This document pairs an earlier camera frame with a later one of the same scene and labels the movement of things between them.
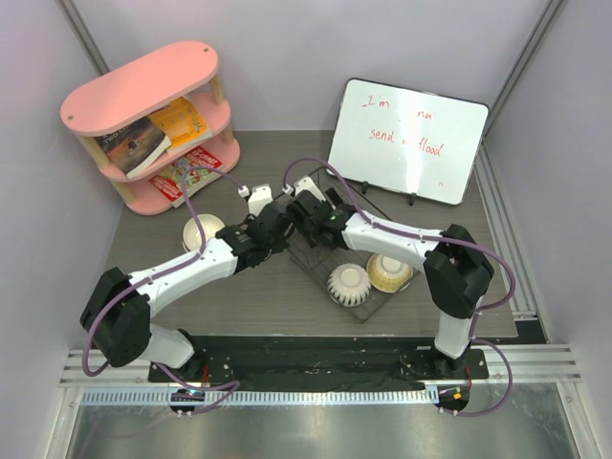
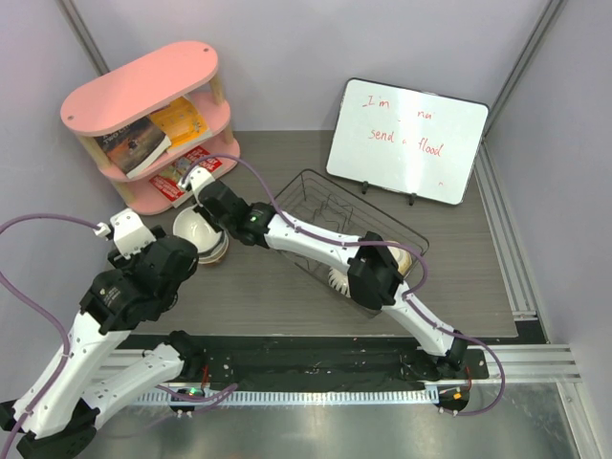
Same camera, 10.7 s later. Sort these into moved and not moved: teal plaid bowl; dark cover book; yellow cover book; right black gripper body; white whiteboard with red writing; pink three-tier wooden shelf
Moved: right black gripper body; teal plaid bowl
Not moved: white whiteboard with red writing; pink three-tier wooden shelf; dark cover book; yellow cover book
